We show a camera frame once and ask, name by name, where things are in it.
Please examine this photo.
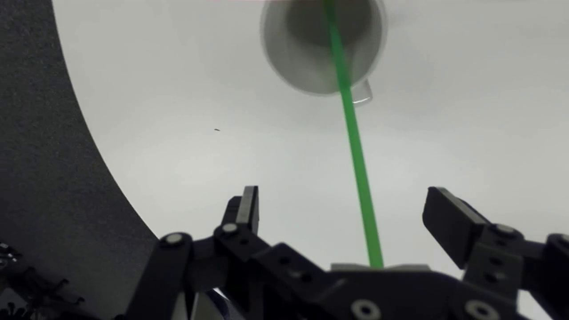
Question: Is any green straw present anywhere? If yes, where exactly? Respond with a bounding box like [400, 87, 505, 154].
[324, 0, 384, 268]

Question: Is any white mug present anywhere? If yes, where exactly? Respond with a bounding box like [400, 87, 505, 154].
[262, 0, 388, 105]

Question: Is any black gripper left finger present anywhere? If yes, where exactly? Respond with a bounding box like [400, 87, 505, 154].
[214, 185, 331, 320]

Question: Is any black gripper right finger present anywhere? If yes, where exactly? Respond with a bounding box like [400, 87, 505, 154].
[422, 186, 569, 320]

